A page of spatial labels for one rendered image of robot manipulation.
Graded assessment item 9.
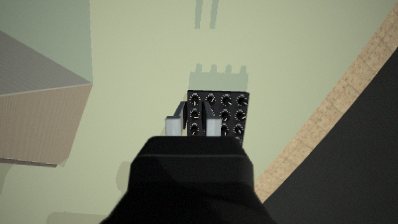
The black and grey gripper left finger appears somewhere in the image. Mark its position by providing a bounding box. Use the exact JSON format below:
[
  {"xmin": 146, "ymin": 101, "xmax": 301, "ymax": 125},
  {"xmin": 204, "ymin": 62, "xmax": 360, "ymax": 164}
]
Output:
[{"xmin": 165, "ymin": 101, "xmax": 187, "ymax": 136}]

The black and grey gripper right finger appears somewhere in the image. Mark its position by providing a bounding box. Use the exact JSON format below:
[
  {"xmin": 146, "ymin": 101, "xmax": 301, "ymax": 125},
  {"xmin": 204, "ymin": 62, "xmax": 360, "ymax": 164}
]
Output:
[{"xmin": 201, "ymin": 101, "xmax": 222, "ymax": 136}]

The black knob box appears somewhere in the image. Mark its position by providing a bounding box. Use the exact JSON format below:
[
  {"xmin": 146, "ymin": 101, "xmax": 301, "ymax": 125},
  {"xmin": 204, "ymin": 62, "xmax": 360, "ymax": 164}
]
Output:
[{"xmin": 187, "ymin": 90, "xmax": 250, "ymax": 146}]

